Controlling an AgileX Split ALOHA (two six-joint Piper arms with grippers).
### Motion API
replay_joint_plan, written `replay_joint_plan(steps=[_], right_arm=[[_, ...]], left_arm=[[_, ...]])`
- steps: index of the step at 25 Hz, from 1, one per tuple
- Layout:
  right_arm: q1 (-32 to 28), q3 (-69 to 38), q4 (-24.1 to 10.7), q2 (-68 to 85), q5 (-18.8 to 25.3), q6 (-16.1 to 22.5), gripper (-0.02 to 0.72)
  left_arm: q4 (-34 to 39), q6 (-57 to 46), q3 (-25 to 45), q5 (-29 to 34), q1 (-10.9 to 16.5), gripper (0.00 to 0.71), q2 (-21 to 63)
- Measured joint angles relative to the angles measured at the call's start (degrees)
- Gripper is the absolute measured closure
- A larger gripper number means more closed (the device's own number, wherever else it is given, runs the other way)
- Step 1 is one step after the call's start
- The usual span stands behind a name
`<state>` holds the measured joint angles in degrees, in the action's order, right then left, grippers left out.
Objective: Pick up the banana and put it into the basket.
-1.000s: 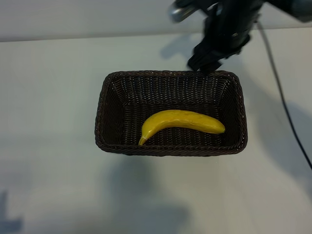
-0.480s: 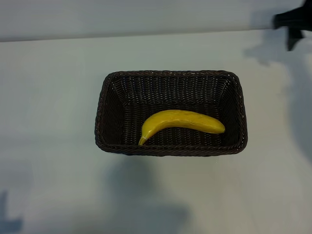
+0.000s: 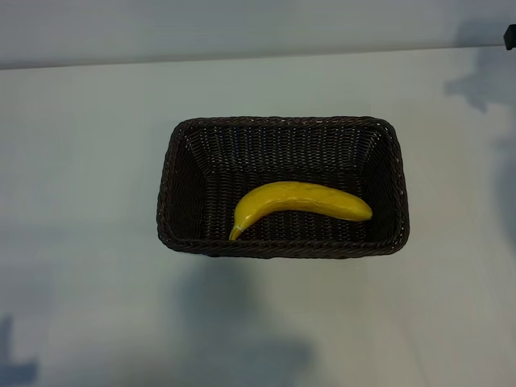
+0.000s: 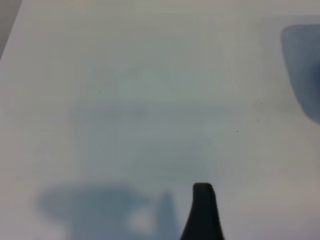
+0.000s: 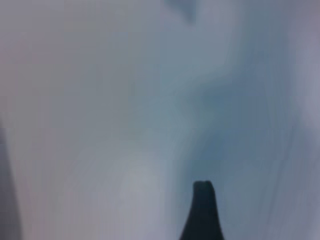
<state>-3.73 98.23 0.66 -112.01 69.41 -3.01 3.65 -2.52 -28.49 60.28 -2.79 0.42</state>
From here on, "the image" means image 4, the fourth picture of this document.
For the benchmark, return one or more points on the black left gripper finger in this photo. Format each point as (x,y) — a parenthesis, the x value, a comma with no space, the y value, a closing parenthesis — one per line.
(203,215)

